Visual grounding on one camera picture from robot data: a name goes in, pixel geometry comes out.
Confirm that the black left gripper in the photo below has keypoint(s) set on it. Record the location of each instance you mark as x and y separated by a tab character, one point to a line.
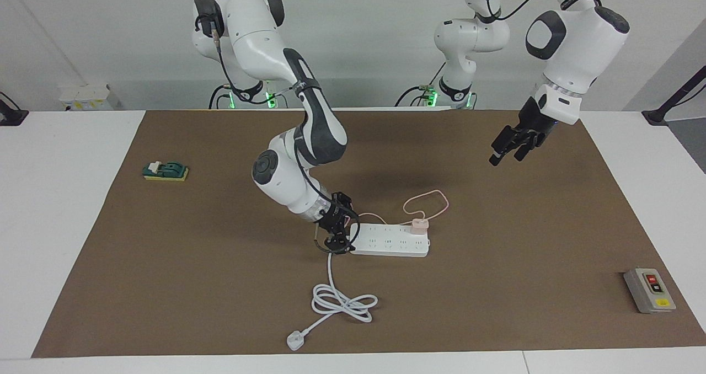
536	119

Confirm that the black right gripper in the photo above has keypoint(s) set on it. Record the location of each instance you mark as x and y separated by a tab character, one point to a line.
339	217

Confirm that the white power strip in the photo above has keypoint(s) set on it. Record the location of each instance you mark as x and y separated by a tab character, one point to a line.
389	244

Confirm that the pink charger adapter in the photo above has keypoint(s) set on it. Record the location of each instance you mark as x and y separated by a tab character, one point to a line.
419	225

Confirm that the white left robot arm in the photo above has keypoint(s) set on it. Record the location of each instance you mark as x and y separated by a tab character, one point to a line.
573	54

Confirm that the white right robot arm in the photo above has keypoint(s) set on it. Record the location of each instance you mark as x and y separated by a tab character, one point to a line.
259	43

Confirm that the brown table mat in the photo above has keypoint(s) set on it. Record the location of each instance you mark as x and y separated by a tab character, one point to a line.
496	286

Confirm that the black slanted stand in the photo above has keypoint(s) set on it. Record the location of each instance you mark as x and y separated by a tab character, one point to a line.
675	95

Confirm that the white box yellow labels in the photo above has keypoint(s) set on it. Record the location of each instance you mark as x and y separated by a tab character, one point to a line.
85	98

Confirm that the black table clamp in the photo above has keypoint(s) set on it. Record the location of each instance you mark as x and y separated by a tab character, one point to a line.
11	115

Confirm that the grey on-off switch box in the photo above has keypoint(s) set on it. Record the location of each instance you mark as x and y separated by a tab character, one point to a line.
650	290

